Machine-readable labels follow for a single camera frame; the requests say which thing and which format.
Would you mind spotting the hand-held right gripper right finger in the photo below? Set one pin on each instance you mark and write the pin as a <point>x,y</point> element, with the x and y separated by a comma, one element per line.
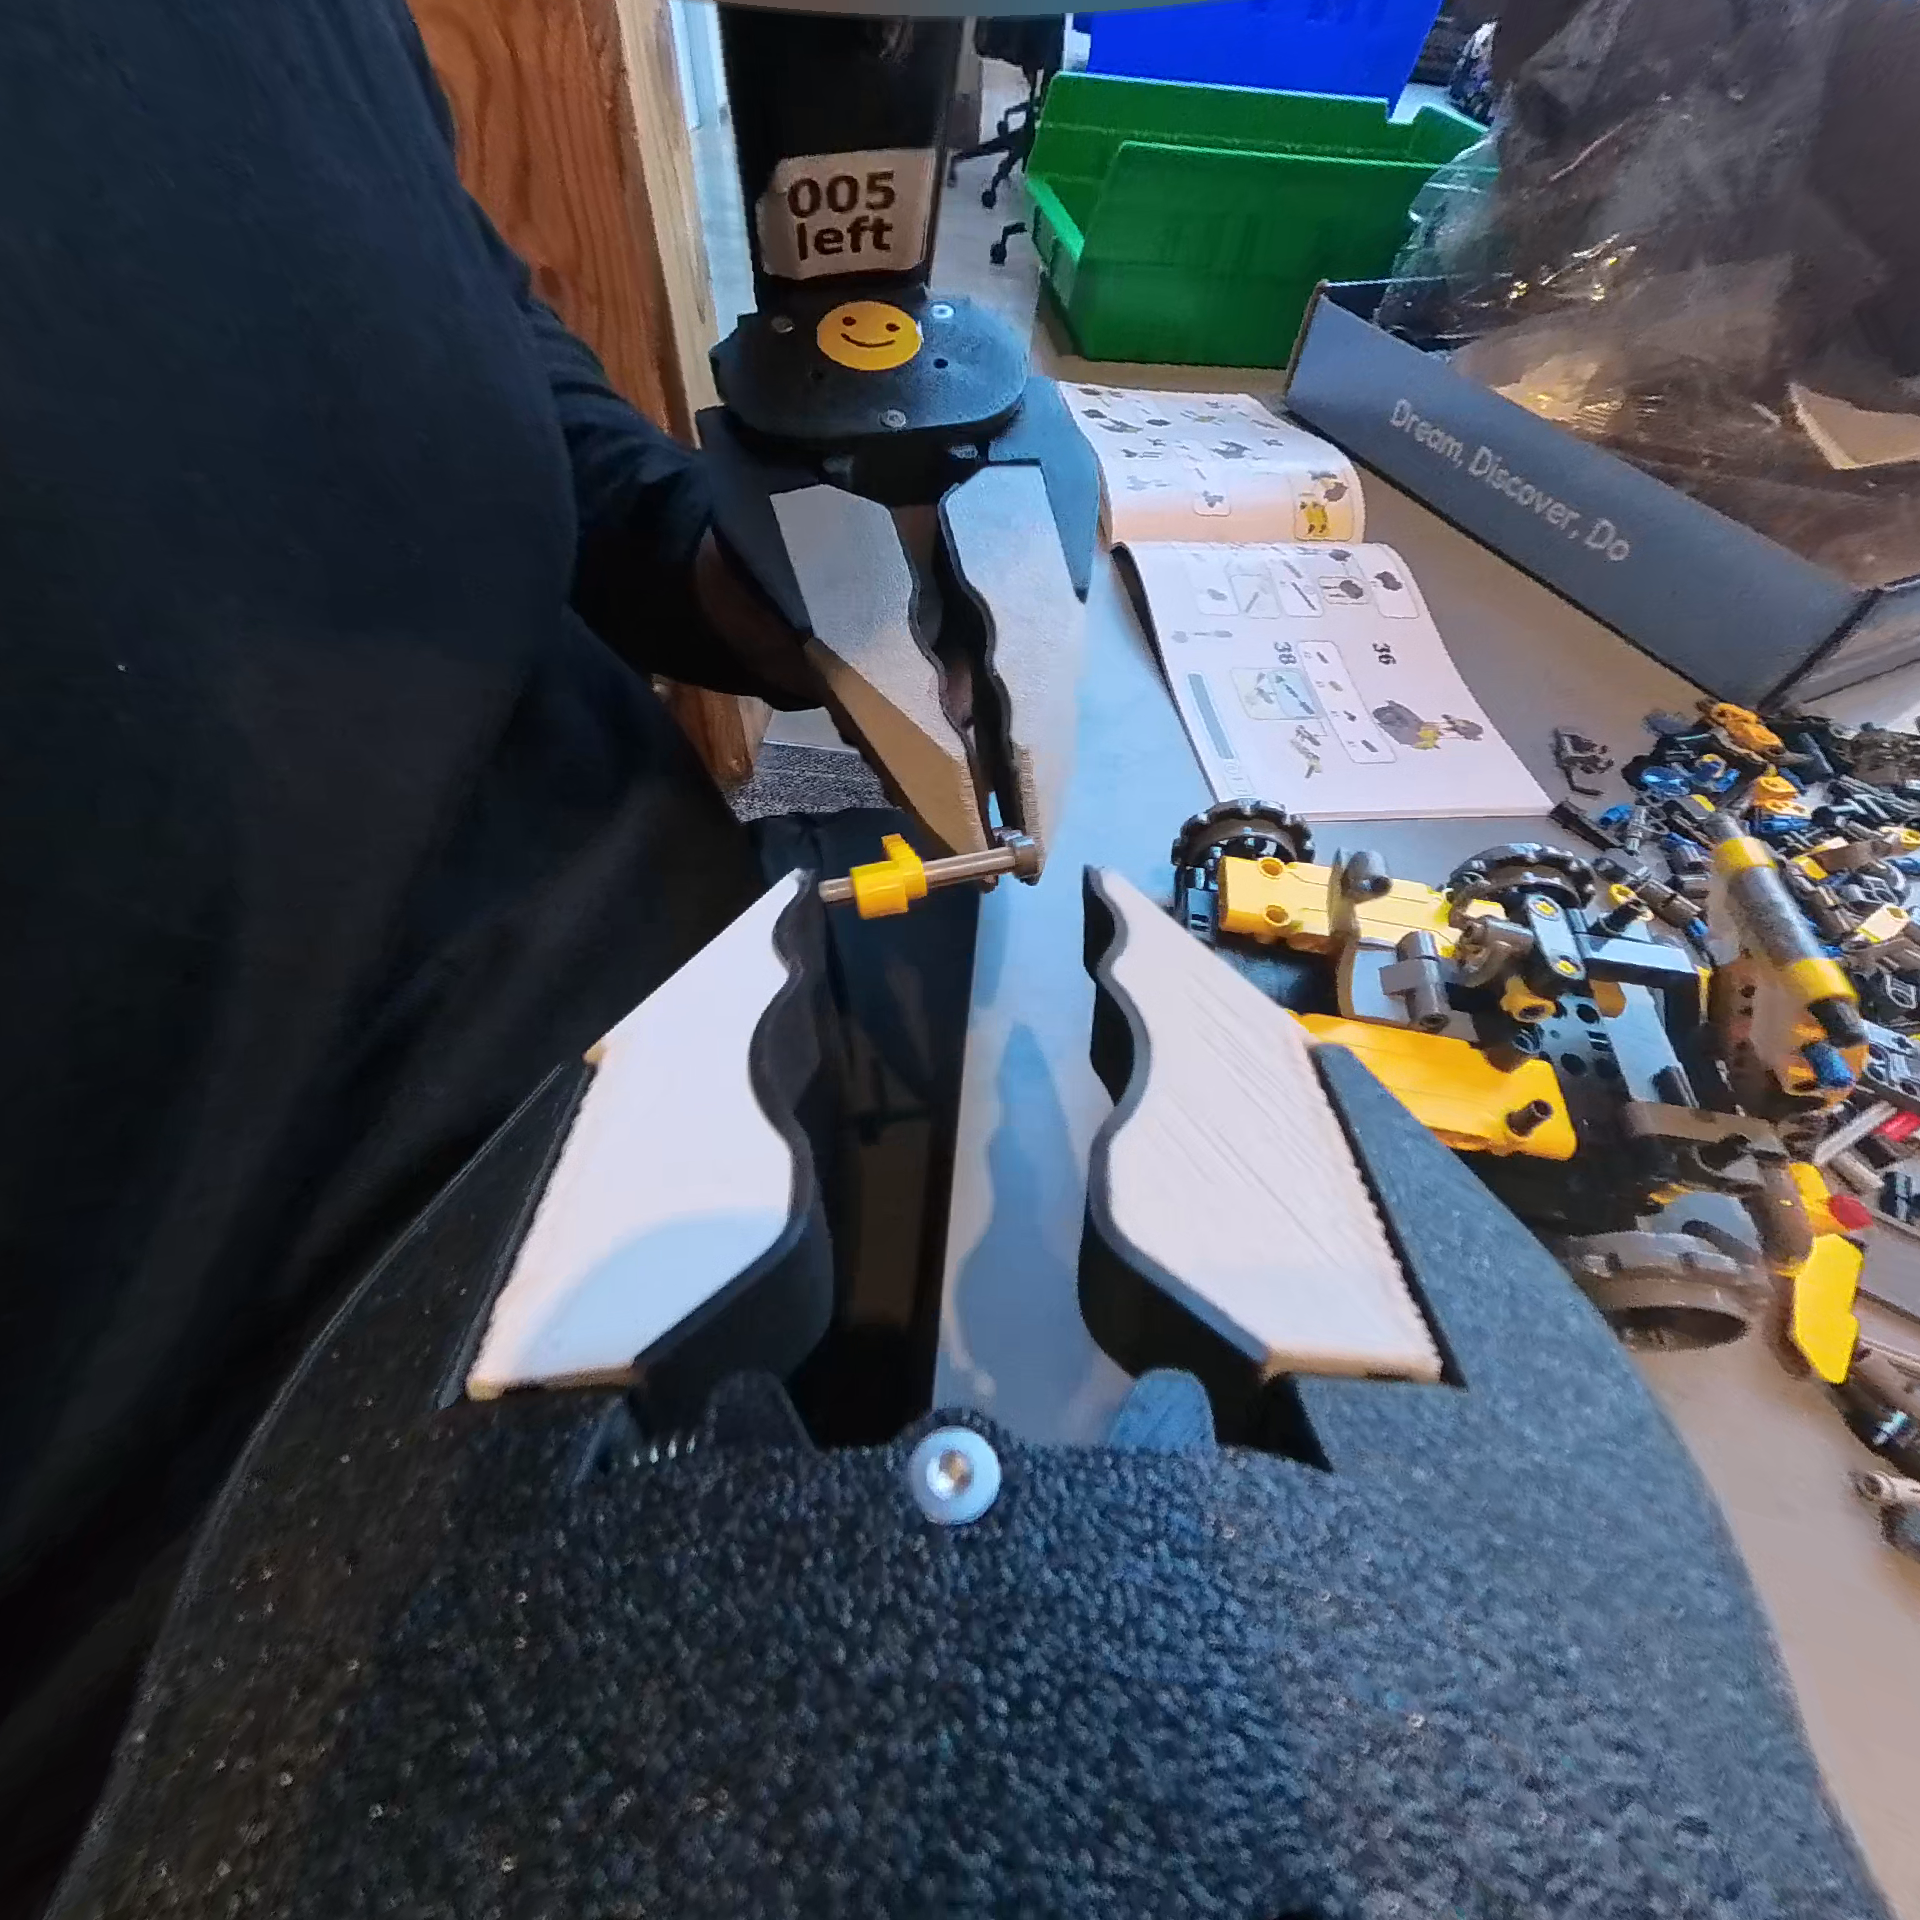
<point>1260,1184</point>

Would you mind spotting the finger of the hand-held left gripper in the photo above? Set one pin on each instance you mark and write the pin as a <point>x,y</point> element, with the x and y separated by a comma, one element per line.
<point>1036,599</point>
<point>863,629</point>

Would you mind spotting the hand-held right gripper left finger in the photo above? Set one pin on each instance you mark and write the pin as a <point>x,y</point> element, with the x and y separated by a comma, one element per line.
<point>661,1201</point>

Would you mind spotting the yellow thin toy beam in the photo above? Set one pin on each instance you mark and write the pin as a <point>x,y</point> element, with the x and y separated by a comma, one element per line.
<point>901,850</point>

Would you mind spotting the small grey toy bush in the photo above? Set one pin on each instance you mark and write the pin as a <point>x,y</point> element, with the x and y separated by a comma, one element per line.
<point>1021,857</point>

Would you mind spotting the grey toy axle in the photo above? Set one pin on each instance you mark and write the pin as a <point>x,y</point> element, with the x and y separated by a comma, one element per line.
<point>960,869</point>

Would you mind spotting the yellow toy connector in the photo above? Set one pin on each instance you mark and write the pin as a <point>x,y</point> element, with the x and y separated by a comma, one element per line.
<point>879,891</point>

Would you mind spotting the person's left forearm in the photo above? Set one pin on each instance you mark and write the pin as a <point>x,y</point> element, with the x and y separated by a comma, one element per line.
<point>629,523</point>

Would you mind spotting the grey desk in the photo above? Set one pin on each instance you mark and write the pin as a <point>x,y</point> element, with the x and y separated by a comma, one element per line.
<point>1725,1650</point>

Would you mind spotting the person's left hand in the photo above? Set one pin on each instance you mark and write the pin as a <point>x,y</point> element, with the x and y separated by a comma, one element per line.
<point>744,629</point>

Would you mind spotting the black wheeled chair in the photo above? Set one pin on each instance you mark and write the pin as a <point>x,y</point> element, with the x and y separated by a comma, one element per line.
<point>1004,135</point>

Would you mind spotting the yellow toy vehicle model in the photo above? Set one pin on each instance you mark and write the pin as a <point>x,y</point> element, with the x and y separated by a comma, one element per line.
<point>1440,1109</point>

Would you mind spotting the instruction booklet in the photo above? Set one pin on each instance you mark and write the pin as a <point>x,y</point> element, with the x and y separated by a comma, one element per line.
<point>1320,720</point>

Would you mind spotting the green plastic bin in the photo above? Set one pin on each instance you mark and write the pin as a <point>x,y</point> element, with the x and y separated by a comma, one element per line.
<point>1200,255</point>

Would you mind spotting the blue plastic bin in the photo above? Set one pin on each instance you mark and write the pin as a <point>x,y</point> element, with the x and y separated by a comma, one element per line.
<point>1260,37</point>

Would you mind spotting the yellow curved toy panel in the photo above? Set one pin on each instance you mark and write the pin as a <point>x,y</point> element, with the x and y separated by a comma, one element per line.
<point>1827,1306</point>

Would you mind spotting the pile of loose toy pieces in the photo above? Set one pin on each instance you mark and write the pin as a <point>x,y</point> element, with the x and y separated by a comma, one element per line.
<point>1725,797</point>

